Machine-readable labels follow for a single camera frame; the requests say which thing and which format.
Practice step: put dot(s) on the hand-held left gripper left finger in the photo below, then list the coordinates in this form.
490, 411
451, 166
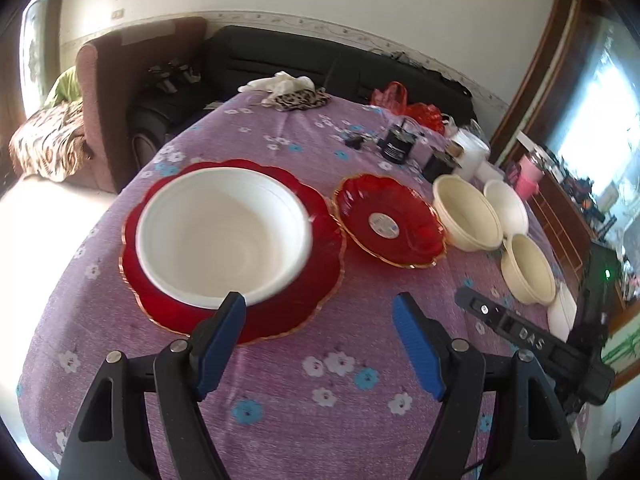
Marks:
220, 345

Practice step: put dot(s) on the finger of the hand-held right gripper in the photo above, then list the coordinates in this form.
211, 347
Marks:
525, 335

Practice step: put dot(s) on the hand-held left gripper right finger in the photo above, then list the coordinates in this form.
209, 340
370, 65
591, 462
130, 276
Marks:
417, 345

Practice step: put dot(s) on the cream plastic bowl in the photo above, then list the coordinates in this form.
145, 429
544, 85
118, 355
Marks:
465, 215
527, 270

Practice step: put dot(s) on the large red glass plate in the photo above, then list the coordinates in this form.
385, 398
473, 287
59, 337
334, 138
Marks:
312, 285

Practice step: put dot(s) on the large white bowl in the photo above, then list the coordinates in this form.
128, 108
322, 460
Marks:
225, 230

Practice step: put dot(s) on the small white bowl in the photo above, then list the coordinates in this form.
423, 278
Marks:
507, 205

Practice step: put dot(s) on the small red glass plate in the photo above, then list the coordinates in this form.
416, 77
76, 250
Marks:
365, 205

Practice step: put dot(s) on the white plastic lid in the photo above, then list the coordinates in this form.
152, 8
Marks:
562, 310

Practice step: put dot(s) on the wooden sideboard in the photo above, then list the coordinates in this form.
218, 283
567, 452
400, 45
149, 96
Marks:
560, 215

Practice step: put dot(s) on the pink thermos flask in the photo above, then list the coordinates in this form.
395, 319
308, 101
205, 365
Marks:
527, 180

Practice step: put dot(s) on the white plastic jar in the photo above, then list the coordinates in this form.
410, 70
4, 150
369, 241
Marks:
472, 152

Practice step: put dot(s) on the black cylindrical motor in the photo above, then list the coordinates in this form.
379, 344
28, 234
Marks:
397, 145

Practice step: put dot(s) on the white plastic bag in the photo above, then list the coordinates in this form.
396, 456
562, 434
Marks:
448, 124

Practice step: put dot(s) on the red plastic bag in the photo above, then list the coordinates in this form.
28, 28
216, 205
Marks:
425, 115
392, 97

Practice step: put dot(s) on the leopard print cloth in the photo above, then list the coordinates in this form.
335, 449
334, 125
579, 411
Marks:
300, 100

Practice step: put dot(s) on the brown patterned blanket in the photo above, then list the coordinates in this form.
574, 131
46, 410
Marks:
45, 145

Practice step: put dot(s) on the brown armchair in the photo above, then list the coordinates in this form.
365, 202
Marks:
105, 100

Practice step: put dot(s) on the black sofa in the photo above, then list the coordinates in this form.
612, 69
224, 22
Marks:
280, 60

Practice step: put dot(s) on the green cloth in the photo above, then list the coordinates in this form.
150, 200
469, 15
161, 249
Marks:
65, 87

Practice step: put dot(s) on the glass door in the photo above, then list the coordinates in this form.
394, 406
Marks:
35, 50

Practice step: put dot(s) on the wall socket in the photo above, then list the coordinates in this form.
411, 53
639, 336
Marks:
117, 14

